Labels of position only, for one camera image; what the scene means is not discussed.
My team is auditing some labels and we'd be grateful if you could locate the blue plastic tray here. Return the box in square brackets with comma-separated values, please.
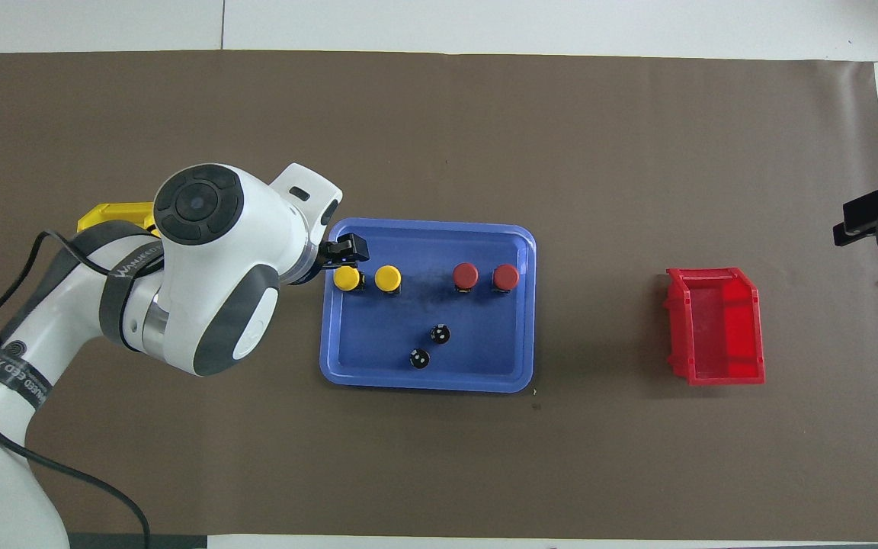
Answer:
[319, 217, 537, 394]

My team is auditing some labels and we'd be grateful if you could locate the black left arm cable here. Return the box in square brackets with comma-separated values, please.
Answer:
[0, 229, 152, 549]

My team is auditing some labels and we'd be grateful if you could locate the yellow plastic bin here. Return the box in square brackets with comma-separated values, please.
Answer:
[77, 201, 159, 234]

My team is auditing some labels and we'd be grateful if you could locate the brown table mat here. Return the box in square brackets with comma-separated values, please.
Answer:
[0, 50, 878, 541]

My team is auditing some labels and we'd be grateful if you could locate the red plastic bin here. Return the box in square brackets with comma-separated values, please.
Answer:
[664, 267, 766, 386]

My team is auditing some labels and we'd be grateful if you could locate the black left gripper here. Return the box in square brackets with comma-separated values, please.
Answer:
[285, 234, 370, 287]

